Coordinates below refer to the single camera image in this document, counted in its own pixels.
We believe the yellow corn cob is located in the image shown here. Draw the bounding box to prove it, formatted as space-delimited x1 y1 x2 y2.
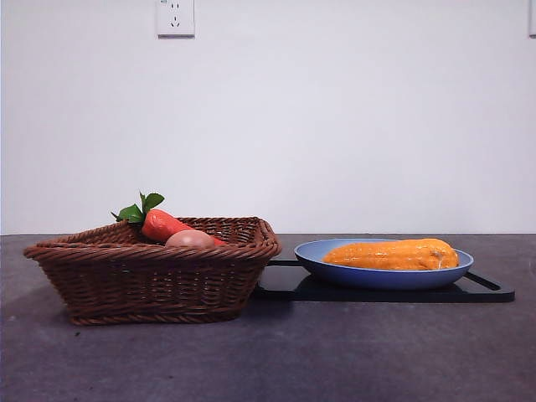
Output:
322 238 461 271

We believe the blue round plate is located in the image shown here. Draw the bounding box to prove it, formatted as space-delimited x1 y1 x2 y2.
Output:
293 239 476 291

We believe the brown wicker basket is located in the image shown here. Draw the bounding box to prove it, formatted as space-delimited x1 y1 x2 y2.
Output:
23 216 284 327

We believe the brown egg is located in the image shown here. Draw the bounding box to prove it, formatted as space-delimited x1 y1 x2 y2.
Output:
164 229 216 249

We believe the orange carrot with green leaves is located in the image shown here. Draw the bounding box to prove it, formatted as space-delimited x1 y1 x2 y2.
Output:
110 191 228 247

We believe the black flat tray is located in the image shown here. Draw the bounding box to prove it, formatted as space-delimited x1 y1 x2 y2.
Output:
250 259 515 303

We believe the white wall socket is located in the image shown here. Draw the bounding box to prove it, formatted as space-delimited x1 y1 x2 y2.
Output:
157 0 196 39

